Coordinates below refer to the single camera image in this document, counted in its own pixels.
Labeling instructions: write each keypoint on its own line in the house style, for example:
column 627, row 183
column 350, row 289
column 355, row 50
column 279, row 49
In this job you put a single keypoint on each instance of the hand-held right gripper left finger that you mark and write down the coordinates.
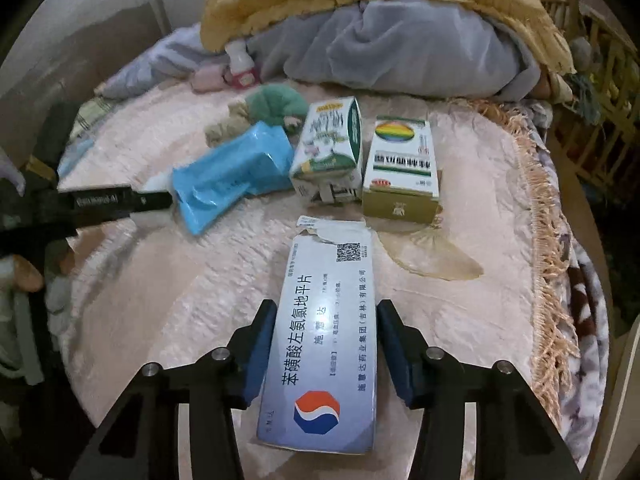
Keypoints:
column 257, row 355

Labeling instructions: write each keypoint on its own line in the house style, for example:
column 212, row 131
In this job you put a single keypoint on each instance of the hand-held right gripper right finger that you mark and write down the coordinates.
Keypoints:
column 397, row 355

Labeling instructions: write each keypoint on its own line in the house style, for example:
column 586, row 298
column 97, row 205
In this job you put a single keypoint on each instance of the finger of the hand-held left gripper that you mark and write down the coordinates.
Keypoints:
column 115, row 200

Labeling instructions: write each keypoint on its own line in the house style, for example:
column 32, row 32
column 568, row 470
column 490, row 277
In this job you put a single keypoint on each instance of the white blue medicine box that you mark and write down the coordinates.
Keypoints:
column 325, row 320

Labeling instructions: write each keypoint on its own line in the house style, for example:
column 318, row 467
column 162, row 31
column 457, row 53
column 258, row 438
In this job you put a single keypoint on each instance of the blue plastic packet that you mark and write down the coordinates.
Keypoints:
column 225, row 180

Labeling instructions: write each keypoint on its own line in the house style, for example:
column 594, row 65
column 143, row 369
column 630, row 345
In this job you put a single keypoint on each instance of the person's left hand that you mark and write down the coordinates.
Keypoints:
column 25, row 272

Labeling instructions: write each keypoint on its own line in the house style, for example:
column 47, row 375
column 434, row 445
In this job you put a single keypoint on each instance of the green plaid cloth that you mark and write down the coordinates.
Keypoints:
column 87, row 117

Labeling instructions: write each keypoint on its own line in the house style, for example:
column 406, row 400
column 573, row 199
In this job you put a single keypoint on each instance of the crumpled beige paper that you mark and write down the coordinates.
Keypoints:
column 225, row 130

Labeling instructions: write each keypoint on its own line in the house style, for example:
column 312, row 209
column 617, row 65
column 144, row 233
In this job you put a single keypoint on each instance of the white pill bottle pink label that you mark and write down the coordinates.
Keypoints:
column 240, row 67

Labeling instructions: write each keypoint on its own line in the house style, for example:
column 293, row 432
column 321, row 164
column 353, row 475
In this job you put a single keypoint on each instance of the rainbow print medicine box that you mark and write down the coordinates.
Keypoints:
column 400, row 170

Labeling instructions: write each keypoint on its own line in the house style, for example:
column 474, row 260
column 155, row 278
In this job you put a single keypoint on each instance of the brown white patterned blanket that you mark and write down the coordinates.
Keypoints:
column 582, row 300

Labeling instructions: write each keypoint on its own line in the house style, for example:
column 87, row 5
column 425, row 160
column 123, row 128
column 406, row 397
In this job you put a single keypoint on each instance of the green white carton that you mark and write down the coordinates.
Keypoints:
column 327, row 150

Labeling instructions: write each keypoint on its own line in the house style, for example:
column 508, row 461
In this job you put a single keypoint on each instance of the grey blue blanket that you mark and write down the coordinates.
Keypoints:
column 400, row 45

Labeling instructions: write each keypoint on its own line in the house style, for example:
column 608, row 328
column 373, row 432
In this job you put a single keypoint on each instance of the wooden crib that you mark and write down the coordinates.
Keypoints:
column 610, row 65

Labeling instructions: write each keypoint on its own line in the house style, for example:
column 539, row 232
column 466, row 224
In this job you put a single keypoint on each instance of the wooden bed frame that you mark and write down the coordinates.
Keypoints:
column 580, row 185

